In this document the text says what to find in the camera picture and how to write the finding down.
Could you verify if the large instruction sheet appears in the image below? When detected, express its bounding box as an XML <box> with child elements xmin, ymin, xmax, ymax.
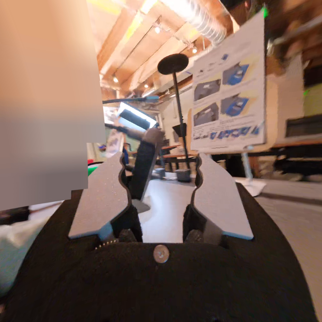
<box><xmin>190</xmin><ymin>10</ymin><xmax>267</xmax><ymax>154</ymax></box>

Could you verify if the white sheet stand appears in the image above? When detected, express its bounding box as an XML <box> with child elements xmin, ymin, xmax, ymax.
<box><xmin>233</xmin><ymin>147</ymin><xmax>267</xmax><ymax>197</ymax></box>

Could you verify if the silver ventilation duct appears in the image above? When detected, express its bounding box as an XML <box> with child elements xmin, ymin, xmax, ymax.
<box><xmin>161</xmin><ymin>0</ymin><xmax>228</xmax><ymax>45</ymax></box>

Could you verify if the black usb hub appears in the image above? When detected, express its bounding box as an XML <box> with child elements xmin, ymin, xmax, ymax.
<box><xmin>131</xmin><ymin>128</ymin><xmax>165</xmax><ymax>202</ymax></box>

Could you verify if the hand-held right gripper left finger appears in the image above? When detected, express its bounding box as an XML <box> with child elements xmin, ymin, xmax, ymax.
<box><xmin>68</xmin><ymin>152</ymin><xmax>132</xmax><ymax>240</ymax></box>

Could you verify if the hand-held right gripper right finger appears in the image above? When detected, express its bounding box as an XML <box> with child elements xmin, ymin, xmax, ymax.
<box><xmin>190</xmin><ymin>153</ymin><xmax>254</xmax><ymax>244</ymax></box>

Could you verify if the small instruction sheet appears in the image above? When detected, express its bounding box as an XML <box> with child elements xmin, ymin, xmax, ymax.
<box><xmin>106</xmin><ymin>131</ymin><xmax>124</xmax><ymax>158</ymax></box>

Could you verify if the led light panel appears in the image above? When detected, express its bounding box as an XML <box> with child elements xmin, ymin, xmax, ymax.
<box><xmin>117</xmin><ymin>102</ymin><xmax>158</xmax><ymax>131</ymax></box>

